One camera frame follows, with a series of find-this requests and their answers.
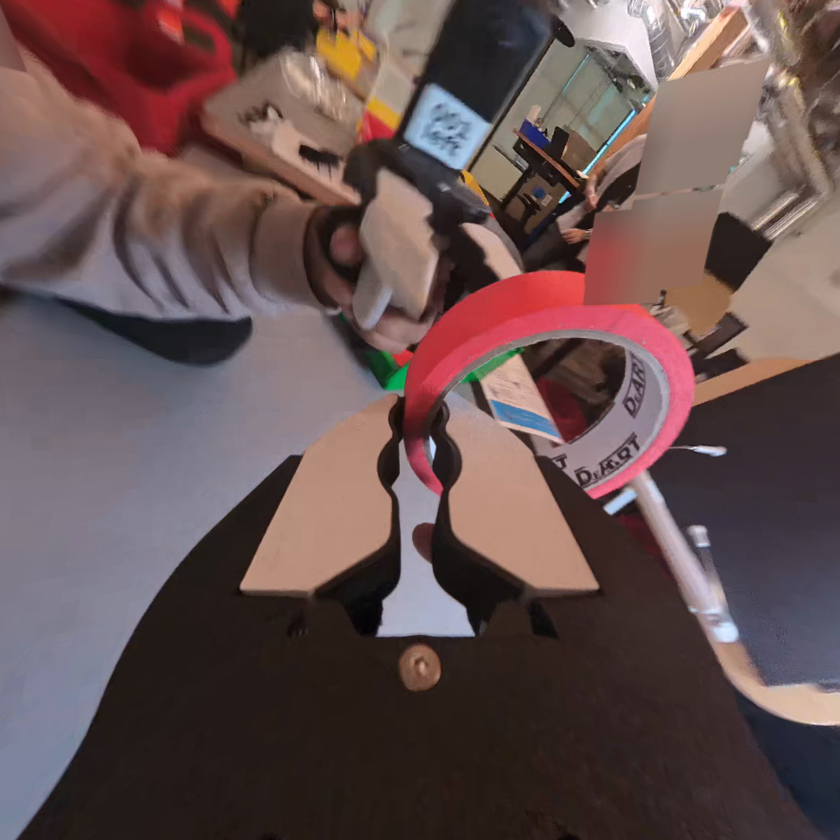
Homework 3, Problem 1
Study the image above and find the green plastic bin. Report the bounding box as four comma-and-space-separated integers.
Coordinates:
366, 346, 526, 395

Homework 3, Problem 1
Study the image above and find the wooden office desk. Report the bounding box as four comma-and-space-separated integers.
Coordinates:
499, 128, 588, 224

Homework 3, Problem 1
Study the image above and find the person's left forearm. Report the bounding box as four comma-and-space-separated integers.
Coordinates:
0, 59, 329, 322

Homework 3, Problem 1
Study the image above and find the black rectangular object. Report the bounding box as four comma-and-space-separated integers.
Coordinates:
705, 211, 774, 290

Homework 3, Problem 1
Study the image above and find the red tape roll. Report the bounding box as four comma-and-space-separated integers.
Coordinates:
403, 270, 695, 501

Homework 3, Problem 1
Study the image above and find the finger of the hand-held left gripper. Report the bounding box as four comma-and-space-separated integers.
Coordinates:
453, 223, 526, 290

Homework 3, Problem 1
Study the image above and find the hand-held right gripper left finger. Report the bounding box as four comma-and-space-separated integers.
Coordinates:
239, 395, 403, 599

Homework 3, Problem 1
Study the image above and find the printed instruction sheet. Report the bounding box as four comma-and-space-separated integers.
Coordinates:
478, 351, 567, 446

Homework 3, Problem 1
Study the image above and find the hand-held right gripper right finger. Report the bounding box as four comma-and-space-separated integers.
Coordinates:
430, 400, 601, 598

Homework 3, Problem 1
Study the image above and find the yellow plastic bin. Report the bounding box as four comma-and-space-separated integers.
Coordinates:
315, 26, 404, 132

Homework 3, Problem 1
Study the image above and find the person's left hand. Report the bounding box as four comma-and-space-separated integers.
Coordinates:
325, 223, 431, 353

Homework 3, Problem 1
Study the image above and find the beige cardboard box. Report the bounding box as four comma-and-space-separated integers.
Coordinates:
202, 51, 368, 206

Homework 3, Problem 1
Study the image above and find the black board with wooden edge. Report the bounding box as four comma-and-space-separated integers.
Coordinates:
646, 357, 840, 690

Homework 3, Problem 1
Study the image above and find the red plastic crate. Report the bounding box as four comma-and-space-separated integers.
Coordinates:
538, 377, 588, 441

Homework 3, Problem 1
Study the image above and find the brown cardboard piece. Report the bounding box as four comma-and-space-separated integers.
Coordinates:
668, 274, 734, 337

